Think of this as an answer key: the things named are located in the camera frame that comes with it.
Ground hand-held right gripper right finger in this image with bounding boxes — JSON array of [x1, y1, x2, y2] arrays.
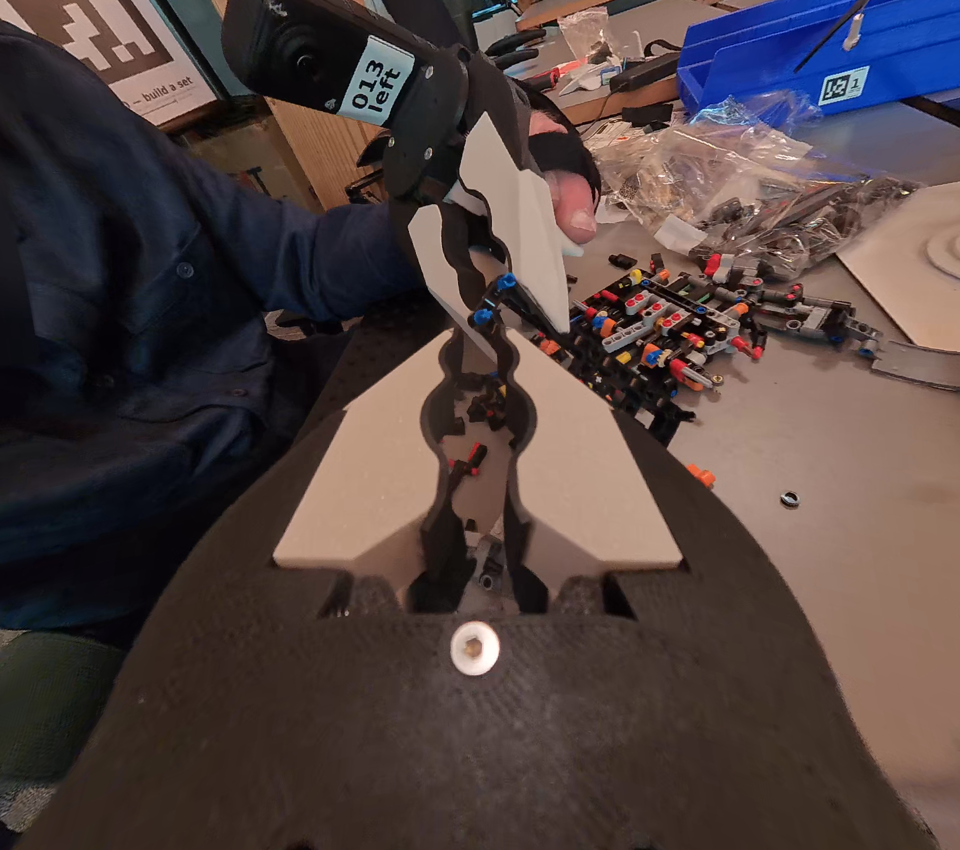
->
[[495, 327, 685, 615]]

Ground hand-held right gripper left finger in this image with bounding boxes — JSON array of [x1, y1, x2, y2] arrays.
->
[[271, 329, 481, 615]]

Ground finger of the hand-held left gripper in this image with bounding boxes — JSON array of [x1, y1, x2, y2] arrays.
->
[[407, 204, 519, 365], [457, 111, 573, 337]]

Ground black lego frame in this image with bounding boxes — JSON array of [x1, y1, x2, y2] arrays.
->
[[466, 271, 700, 448]]

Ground lego car chassis assembly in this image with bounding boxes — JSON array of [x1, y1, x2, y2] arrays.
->
[[525, 261, 770, 416]]

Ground lego subassembly with curved panel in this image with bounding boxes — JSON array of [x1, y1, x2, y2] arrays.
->
[[701, 249, 960, 392]]

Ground person's left forearm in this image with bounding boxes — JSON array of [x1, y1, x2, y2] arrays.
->
[[240, 198, 429, 326]]

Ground clear bag of lego pieces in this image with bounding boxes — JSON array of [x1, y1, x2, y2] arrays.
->
[[596, 94, 925, 266]]

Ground person's left hand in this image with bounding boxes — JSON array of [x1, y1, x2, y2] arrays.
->
[[547, 171, 600, 247]]

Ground black perforated mat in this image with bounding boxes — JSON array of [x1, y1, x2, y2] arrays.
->
[[296, 310, 459, 431]]

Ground black office chair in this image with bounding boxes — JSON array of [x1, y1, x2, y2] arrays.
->
[[366, 0, 543, 75]]

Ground printed paper leaflets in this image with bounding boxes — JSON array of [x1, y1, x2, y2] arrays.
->
[[583, 114, 655, 152]]

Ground small white object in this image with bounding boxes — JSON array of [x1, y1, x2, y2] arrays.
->
[[558, 57, 625, 97]]

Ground small clear plastic bag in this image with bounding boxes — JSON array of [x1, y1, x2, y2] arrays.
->
[[557, 5, 610, 62]]

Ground black power adapter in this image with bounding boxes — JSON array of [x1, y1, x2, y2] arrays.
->
[[607, 40, 685, 95]]

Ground plain blue plastic bin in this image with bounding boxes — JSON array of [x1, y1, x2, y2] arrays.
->
[[677, 0, 931, 116]]

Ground person's torso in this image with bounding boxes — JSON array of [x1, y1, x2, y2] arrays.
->
[[0, 18, 361, 634]]

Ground white book stand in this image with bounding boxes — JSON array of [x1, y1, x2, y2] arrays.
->
[[834, 179, 960, 355]]

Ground framed marker poster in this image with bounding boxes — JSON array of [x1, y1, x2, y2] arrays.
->
[[0, 0, 225, 130]]

